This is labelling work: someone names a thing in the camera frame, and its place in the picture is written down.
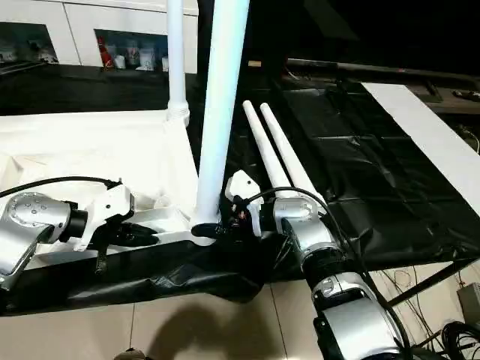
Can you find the white plastic table top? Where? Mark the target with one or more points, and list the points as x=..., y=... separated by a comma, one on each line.
x=93, y=150

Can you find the white plastic table leg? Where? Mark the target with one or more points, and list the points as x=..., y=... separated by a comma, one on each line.
x=288, y=150
x=176, y=56
x=266, y=150
x=221, y=112

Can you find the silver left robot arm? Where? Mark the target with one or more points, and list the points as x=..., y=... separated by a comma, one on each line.
x=26, y=225

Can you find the black glossy mat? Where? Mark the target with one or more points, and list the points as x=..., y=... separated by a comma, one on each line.
x=375, y=168

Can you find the black metal stand bar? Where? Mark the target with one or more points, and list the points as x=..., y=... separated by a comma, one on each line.
x=427, y=281

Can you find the flat white board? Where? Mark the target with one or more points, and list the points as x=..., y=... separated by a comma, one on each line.
x=431, y=131

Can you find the white glass-door cabinet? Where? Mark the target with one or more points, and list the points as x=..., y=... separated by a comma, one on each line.
x=75, y=18

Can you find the grey flat box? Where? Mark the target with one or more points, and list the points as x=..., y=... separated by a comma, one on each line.
x=469, y=302

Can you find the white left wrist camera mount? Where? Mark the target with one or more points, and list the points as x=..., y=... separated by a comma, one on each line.
x=108, y=210

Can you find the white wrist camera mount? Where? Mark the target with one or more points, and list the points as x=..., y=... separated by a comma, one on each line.
x=108, y=210
x=242, y=187

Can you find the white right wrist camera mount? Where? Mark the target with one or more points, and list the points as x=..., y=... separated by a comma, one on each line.
x=242, y=187

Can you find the long black metal rail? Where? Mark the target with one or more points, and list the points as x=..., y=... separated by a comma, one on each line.
x=393, y=69

